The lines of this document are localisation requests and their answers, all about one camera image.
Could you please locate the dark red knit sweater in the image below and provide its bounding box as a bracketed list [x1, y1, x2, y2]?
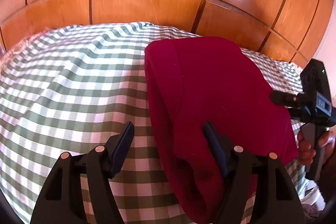
[145, 36, 298, 223]

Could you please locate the person's right hand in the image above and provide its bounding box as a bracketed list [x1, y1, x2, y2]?
[297, 130, 335, 166]

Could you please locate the floral pink bedsheet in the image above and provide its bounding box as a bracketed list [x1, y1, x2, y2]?
[0, 31, 45, 68]

